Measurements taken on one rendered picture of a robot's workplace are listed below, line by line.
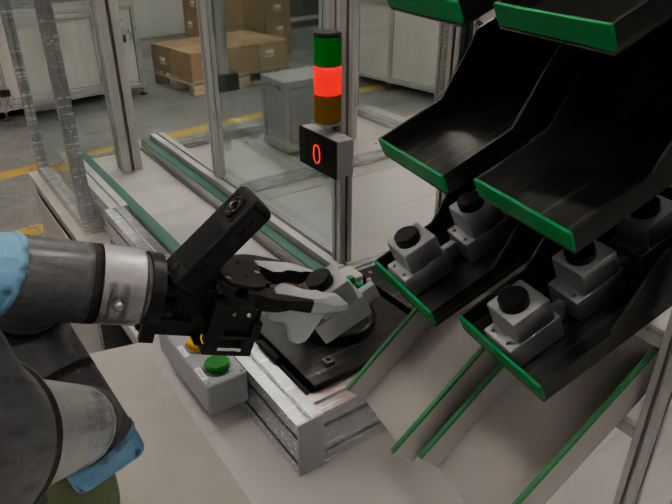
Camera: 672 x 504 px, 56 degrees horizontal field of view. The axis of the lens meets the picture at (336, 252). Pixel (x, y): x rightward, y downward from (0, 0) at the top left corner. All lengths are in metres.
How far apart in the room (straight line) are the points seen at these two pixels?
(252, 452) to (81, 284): 0.53
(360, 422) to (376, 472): 0.08
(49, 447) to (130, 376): 0.88
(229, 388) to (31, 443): 0.72
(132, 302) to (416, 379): 0.42
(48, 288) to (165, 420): 0.57
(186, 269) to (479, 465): 0.42
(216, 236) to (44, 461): 0.32
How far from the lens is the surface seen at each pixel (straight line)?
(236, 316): 0.64
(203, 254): 0.60
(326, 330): 0.70
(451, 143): 0.71
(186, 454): 1.05
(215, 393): 1.01
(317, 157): 1.18
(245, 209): 0.60
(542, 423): 0.78
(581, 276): 0.66
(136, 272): 0.59
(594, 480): 1.06
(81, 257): 0.59
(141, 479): 1.03
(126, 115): 1.93
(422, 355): 0.88
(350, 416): 0.98
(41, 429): 0.33
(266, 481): 0.99
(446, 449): 0.82
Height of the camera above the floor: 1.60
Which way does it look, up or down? 28 degrees down
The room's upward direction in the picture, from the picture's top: straight up
